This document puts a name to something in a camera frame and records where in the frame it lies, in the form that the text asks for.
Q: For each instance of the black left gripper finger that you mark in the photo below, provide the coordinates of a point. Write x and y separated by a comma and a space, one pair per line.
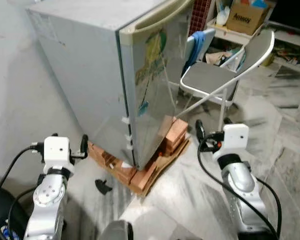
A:
84, 145
54, 135

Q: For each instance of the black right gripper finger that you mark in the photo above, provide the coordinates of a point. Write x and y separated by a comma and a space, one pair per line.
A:
200, 131
228, 121

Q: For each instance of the gold jar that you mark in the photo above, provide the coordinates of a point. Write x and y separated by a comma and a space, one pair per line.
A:
268, 59

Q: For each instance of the white shelf unit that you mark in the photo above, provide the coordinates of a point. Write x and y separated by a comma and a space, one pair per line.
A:
290, 37

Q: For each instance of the brown cardboard sheet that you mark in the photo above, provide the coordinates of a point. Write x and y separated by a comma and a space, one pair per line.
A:
172, 159

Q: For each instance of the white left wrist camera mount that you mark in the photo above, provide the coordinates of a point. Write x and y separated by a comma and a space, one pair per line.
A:
57, 150

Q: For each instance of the grey small fridge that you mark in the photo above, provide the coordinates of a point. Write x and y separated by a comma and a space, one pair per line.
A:
80, 75

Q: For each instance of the small black floor scrap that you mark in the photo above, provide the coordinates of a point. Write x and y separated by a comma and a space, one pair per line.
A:
103, 187

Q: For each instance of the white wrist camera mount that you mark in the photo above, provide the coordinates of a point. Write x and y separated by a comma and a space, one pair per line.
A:
235, 137
57, 150

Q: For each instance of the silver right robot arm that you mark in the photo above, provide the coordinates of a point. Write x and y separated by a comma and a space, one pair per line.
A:
240, 185

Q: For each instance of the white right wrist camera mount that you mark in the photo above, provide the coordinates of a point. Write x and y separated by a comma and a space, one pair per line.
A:
235, 137

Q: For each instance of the grey white folding chair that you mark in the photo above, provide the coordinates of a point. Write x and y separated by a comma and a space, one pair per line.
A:
207, 77

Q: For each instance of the white plastic bottle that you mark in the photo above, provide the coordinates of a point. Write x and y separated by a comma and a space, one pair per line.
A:
223, 17

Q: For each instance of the black round bin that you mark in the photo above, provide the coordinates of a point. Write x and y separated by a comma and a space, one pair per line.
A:
7, 215

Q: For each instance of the brown Amway cardboard box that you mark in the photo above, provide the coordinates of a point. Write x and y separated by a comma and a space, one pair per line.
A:
245, 19

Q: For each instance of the grey robot left leg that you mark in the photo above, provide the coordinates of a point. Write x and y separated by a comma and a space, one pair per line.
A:
115, 231

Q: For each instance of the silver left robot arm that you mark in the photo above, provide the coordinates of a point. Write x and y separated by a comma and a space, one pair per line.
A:
47, 200

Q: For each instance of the blue cloth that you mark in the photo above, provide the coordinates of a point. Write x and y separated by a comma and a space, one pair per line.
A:
196, 47

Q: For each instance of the grey fridge door with sticker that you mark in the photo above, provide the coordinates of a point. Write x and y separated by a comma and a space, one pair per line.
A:
155, 90

